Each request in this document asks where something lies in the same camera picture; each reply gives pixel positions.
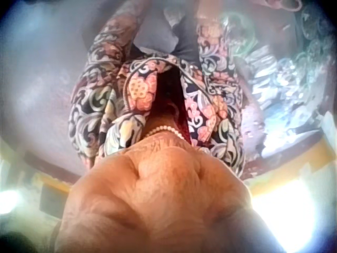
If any pink slipper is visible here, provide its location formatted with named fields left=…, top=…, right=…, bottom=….
left=278, top=0, right=303, bottom=12

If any grey cloth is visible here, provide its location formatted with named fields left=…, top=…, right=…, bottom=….
left=131, top=0, right=201, bottom=62

